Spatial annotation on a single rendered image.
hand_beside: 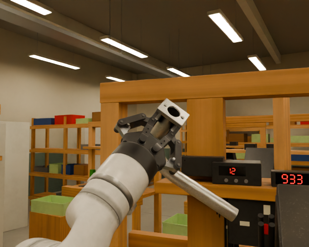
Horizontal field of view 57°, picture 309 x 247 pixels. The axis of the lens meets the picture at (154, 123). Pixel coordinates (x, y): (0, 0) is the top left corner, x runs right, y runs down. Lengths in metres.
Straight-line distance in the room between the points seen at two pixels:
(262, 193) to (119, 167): 0.65
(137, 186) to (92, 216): 0.08
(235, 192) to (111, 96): 0.64
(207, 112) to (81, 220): 0.83
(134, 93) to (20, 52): 8.00
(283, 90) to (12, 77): 8.16
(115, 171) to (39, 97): 8.87
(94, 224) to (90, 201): 0.03
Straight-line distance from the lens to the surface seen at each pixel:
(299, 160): 7.73
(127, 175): 0.40
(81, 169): 6.71
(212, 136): 1.10
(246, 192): 0.98
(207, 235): 1.16
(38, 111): 9.17
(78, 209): 0.37
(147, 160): 0.43
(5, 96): 8.62
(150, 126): 0.49
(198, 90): 1.12
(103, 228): 0.37
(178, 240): 1.29
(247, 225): 1.02
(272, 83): 1.11
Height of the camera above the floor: 1.70
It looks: 3 degrees up
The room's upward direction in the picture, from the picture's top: straight up
